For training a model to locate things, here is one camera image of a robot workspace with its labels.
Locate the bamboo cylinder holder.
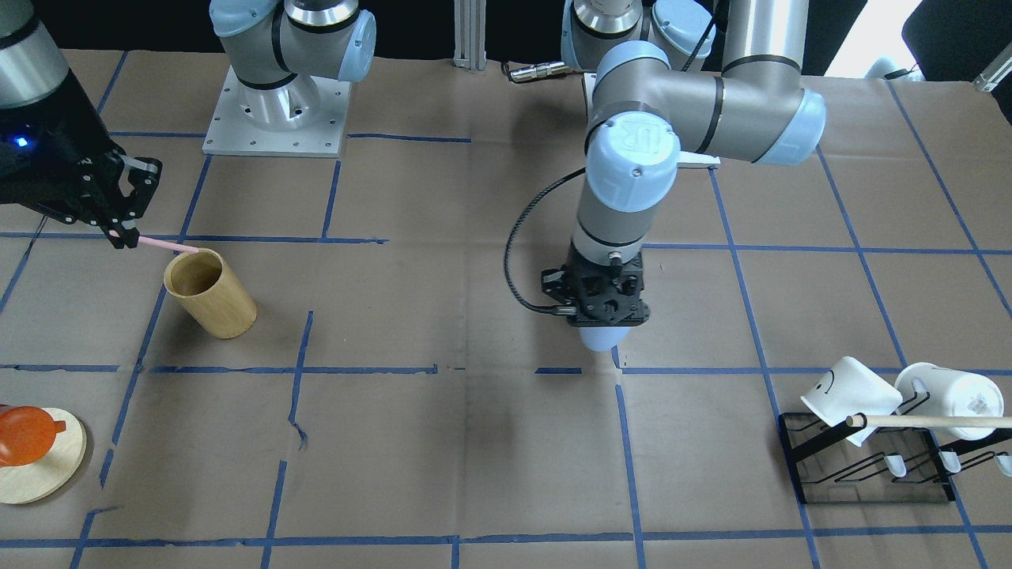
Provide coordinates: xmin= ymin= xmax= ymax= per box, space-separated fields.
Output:
xmin=163 ymin=248 xmax=258 ymax=339

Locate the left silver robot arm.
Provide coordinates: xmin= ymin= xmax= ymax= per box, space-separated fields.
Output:
xmin=536 ymin=1 xmax=827 ymax=328

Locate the black wire mug rack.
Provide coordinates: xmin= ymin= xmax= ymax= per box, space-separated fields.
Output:
xmin=778 ymin=412 xmax=1010 ymax=505

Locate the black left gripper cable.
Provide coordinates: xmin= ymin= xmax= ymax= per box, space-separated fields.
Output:
xmin=504 ymin=168 xmax=587 ymax=315

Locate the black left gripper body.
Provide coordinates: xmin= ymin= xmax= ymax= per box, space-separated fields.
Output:
xmin=541 ymin=247 xmax=650 ymax=327

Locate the round wooden stand base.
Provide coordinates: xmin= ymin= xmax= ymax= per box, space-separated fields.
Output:
xmin=1 ymin=407 xmax=89 ymax=507

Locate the white plain mug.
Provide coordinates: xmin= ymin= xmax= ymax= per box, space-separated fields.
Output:
xmin=893 ymin=361 xmax=1005 ymax=417

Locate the orange cup on stand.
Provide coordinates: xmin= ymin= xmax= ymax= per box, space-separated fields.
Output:
xmin=1 ymin=405 xmax=66 ymax=468

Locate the white smiley mug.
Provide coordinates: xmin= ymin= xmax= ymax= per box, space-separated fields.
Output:
xmin=800 ymin=356 xmax=904 ymax=431

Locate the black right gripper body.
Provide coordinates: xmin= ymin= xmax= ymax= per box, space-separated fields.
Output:
xmin=2 ymin=71 xmax=127 ymax=226

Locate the light blue plastic cup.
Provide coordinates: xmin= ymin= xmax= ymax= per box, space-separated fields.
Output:
xmin=578 ymin=326 xmax=633 ymax=352

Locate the aluminium frame post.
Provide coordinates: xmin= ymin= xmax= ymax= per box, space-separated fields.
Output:
xmin=452 ymin=0 xmax=487 ymax=74

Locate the pink chopstick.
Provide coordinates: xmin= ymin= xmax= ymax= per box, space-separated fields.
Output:
xmin=106 ymin=231 xmax=200 ymax=254

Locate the brown paper table cover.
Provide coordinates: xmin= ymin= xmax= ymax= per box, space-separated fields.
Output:
xmin=1 ymin=51 xmax=1010 ymax=568

